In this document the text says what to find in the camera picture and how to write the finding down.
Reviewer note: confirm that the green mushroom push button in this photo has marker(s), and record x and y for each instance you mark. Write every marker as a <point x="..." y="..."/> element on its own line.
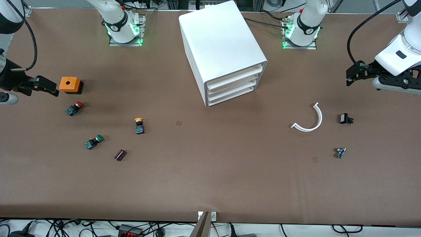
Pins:
<point x="94" y="142"/>

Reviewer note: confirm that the white curved plastic strip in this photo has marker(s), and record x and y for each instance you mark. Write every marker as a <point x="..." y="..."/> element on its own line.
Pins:
<point x="317" y="122"/>

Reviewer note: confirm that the red mushroom push button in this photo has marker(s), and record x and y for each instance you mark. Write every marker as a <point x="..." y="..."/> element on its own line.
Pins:
<point x="74" y="108"/>

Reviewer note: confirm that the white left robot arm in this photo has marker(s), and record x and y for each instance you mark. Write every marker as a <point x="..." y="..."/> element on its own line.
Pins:
<point x="399" y="49"/>

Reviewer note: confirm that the white plate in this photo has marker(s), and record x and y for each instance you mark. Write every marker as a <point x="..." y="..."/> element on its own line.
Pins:
<point x="235" y="76"/>

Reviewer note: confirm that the aluminium frame corner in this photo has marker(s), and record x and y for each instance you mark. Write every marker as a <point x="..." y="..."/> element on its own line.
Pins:
<point x="26" y="11"/>
<point x="403" y="17"/>

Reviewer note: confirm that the orange button box black base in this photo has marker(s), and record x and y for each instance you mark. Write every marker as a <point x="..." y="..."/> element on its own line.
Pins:
<point x="68" y="84"/>

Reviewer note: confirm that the small blue grey component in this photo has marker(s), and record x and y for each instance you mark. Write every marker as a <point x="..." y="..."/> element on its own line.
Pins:
<point x="340" y="153"/>

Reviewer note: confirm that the yellow mushroom push button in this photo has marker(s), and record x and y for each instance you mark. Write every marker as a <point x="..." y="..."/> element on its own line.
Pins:
<point x="139" y="126"/>

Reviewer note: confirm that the white metal bracket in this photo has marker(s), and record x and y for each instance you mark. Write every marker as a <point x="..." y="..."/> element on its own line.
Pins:
<point x="213" y="216"/>

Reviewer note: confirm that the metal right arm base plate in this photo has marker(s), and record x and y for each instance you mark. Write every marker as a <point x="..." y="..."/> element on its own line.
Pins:
<point x="141" y="33"/>

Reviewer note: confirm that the brown wooden post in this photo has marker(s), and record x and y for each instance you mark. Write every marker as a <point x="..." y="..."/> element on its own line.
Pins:
<point x="201" y="227"/>

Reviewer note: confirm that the small black switch component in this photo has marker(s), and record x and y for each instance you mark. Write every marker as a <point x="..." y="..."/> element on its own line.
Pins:
<point x="345" y="118"/>

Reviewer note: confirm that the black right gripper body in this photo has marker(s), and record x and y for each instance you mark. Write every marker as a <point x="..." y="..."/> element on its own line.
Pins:
<point x="10" y="80"/>

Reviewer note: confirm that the dark maroon cylindrical capacitor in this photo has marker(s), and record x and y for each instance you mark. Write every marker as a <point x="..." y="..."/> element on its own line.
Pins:
<point x="120" y="155"/>

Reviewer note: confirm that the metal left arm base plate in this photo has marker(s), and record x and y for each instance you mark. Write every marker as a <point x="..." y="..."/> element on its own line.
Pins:
<point x="286" y="46"/>

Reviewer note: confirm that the black red power strip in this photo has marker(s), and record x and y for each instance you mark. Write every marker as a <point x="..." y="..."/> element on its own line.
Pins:
<point x="130" y="231"/>

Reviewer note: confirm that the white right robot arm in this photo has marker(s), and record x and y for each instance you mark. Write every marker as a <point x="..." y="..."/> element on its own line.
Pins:
<point x="118" y="19"/>

